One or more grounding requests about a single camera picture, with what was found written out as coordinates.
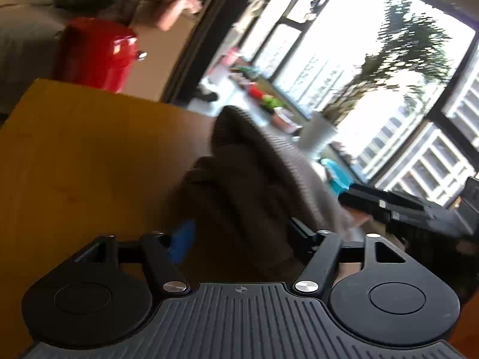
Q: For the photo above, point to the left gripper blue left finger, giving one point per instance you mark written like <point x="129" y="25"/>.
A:
<point x="162" y="253"/>

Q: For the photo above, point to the white ribbed plant pot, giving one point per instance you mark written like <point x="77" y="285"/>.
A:
<point x="316" y="135"/>

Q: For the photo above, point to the teal plastic basin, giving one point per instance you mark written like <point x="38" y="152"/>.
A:
<point x="338" y="178"/>

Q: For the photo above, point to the tall green potted plant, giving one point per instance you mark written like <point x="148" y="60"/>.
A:
<point x="409" y="42"/>

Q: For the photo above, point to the pink bowl planter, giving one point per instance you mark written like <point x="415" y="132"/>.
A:
<point x="284" y="120"/>

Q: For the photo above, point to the red bowl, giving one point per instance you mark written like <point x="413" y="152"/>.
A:
<point x="255" y="92"/>

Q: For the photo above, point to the beige cardboard box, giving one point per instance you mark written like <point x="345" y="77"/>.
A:
<point x="148" y="78"/>

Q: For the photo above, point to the pink clothes pile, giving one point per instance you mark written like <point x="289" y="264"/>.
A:
<point x="161" y="14"/>

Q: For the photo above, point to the grey striped knit garment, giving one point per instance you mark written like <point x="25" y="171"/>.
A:
<point x="242" y="198"/>

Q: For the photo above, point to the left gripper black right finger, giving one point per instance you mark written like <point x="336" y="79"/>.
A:
<point x="319" y="253"/>

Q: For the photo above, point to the green leafy vegetables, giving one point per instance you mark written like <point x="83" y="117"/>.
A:
<point x="270" y="103"/>

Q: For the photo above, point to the pink basin far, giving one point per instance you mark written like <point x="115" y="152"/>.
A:
<point x="230" y="57"/>

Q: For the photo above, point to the grey sofa bed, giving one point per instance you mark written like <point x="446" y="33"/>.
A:
<point x="30" y="30"/>

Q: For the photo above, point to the red round stool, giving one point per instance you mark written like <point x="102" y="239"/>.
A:
<point x="96" y="53"/>

